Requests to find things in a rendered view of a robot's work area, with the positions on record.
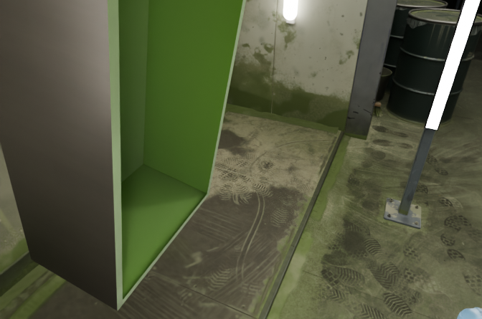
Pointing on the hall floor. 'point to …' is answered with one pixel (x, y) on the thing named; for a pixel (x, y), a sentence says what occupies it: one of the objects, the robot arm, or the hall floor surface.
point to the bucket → (383, 82)
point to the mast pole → (416, 170)
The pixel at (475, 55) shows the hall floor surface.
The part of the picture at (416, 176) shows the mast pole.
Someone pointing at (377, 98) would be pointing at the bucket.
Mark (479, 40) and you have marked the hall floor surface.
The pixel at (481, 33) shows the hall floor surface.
